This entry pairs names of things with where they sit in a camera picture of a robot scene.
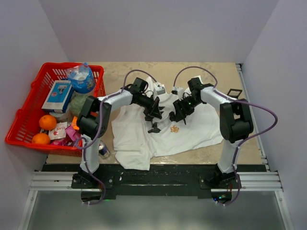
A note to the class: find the orange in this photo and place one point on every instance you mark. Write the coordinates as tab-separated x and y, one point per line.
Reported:
41	138
47	122

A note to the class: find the blue plastic bag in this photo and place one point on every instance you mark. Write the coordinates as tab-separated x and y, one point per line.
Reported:
81	78

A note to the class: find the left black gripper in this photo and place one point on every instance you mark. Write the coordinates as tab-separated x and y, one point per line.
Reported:
153	110

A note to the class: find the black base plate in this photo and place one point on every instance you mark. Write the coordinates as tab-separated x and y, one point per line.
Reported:
160	180

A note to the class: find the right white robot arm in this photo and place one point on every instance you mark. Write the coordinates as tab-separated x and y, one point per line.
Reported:
235	118

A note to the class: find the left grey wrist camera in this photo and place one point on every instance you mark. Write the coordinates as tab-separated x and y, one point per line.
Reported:
158	90

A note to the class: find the lower orange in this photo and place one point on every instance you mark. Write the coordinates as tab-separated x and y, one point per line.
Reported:
41	138

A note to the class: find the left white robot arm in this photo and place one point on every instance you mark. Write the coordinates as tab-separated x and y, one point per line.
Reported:
95	113

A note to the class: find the pink packet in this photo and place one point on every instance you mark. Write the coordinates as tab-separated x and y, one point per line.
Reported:
71	136

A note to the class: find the blue red drink can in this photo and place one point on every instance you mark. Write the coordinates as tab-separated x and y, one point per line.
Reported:
103	150

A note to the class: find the upper orange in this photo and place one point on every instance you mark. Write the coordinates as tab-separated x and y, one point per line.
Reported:
47	122

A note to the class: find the white printed t-shirt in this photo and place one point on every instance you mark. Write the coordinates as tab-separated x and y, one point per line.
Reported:
135	146

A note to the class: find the red plastic basket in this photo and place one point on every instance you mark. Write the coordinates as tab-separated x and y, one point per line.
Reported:
26	122

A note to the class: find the orange packet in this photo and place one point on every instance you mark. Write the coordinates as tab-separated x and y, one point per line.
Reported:
74	123

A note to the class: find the red white snack packet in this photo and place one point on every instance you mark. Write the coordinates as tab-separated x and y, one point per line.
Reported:
58	132

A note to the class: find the aluminium rail frame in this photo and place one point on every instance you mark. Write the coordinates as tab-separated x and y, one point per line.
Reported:
257	204

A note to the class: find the black metal bracket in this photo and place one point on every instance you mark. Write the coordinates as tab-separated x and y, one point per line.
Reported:
234	93

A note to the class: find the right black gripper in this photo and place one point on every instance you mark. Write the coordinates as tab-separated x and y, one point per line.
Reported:
181	114

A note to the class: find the blue white razor box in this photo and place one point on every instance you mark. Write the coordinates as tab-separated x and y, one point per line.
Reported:
59	97

